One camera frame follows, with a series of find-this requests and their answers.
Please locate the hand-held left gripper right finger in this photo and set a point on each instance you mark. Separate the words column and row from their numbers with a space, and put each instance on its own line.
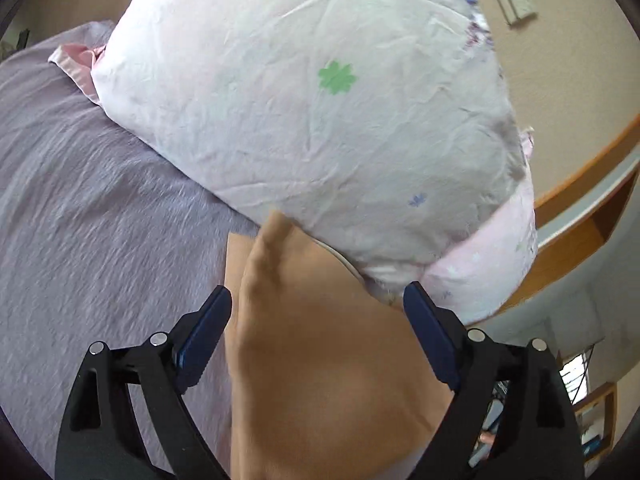
column 431, row 332

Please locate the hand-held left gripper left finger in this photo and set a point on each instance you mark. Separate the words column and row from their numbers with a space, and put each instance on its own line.
column 202, row 332

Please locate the tan small garment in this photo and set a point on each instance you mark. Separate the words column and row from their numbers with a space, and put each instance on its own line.
column 320, row 360

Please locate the purple bed sheet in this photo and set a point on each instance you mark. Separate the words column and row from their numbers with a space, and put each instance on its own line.
column 105, row 220

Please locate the wooden headboard shelf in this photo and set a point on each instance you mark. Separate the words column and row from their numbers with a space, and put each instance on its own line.
column 575, row 210

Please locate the wooden bookshelf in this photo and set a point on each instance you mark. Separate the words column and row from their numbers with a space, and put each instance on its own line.
column 597, row 427

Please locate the white clover print pillow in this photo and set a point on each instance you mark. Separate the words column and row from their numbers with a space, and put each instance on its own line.
column 310, row 125

